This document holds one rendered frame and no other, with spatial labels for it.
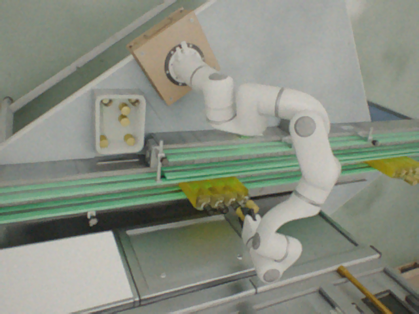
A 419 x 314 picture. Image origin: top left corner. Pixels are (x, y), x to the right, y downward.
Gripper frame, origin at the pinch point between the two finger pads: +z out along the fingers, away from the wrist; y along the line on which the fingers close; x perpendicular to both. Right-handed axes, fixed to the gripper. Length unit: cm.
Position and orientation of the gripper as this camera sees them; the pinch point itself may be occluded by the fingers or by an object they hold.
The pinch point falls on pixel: (244, 216)
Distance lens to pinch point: 127.8
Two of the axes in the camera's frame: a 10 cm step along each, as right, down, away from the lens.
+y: 1.2, -8.9, -4.3
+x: -9.8, -0.3, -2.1
